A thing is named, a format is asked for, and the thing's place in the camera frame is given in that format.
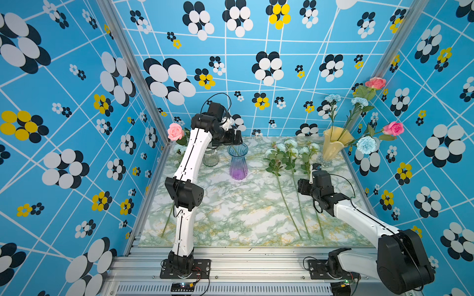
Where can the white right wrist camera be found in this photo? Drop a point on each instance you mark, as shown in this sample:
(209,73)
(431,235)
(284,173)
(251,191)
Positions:
(315,168)

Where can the purple blue glass vase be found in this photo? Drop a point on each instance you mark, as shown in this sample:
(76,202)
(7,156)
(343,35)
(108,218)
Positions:
(238,165)

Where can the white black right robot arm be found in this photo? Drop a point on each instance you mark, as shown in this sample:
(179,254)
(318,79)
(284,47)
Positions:
(401,262)

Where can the clear ribbed glass vase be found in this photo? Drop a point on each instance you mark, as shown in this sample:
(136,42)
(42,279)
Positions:
(210,157)

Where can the small green circuit board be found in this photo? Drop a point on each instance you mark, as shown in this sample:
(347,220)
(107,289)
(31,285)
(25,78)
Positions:
(182,287)

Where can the pink rose stem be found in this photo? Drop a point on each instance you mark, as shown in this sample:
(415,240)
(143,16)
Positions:
(178,134)

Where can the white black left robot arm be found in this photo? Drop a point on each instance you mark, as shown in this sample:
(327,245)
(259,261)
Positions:
(208,129)

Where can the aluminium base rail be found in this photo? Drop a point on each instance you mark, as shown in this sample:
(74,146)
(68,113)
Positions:
(240,271)

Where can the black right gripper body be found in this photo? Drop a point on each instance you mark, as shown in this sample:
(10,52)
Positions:
(305,187)

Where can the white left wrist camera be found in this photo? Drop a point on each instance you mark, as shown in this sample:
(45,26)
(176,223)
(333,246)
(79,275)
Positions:
(227,123)

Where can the yellow fluted glass vase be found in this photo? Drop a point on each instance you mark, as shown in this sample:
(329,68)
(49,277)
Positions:
(335,139)

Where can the white blue flower stem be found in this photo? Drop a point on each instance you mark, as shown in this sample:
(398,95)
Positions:
(277,159)

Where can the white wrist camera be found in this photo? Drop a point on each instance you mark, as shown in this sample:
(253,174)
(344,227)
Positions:
(315,168)
(227,123)

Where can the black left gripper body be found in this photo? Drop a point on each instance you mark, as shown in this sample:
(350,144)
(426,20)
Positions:
(228,138)

